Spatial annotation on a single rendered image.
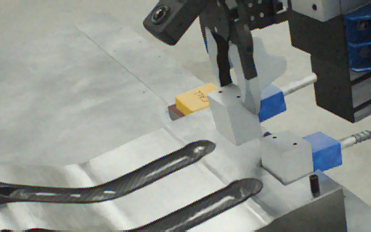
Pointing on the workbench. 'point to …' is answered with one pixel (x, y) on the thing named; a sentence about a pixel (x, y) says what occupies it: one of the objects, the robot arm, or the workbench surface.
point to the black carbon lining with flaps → (237, 196)
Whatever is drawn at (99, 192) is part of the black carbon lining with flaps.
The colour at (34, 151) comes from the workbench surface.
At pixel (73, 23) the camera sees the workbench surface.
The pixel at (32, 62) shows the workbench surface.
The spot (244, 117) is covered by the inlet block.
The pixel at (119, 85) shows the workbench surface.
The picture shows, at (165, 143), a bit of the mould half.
